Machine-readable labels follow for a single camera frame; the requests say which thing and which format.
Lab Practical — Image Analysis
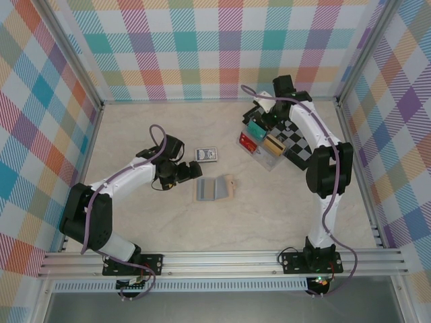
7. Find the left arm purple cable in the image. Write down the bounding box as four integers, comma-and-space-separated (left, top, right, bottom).
80, 124, 168, 302

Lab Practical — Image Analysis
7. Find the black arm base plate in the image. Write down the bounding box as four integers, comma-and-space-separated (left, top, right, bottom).
281, 252, 344, 275
102, 254, 164, 277

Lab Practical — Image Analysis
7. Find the clear acrylic card stand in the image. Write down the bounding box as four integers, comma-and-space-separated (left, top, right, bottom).
235, 124, 290, 173

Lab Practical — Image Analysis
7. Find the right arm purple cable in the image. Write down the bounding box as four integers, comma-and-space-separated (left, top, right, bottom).
240, 83, 358, 299

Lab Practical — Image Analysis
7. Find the teal credit card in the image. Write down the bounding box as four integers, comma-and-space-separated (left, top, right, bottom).
246, 120, 269, 141

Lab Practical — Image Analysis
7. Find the aluminium frame side rail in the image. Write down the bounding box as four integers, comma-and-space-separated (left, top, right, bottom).
59, 104, 105, 253
335, 102, 388, 250

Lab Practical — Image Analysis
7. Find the aluminium mounting rail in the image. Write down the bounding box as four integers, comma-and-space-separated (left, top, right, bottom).
36, 250, 410, 279

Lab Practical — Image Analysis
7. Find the aluminium frame cross rail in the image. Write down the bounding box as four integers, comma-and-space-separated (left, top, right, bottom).
100, 97, 341, 104

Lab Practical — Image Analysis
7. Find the blue playing card box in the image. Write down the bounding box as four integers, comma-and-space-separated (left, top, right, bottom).
194, 147, 219, 165

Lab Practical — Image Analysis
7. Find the gold credit card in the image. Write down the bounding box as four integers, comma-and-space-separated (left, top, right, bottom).
262, 133, 287, 156

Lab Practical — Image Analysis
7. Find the black grey checkerboard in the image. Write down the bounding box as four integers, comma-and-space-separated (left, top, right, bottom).
241, 97, 317, 169

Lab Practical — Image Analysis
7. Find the aluminium frame post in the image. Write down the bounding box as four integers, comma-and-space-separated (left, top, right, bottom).
40, 0, 105, 112
335, 0, 403, 108

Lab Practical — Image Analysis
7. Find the red gold-print credit card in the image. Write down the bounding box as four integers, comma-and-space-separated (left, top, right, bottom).
238, 133, 259, 153

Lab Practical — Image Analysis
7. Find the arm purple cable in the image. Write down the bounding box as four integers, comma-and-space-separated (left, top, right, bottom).
80, 124, 168, 302
240, 83, 358, 299

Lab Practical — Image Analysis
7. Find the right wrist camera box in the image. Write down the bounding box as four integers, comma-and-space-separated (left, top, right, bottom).
252, 91, 274, 114

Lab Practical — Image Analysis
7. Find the slotted grey cable duct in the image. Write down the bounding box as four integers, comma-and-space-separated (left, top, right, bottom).
52, 281, 310, 293

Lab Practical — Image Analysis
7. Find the beige leather card holder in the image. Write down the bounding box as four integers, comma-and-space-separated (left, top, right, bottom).
193, 174, 237, 203

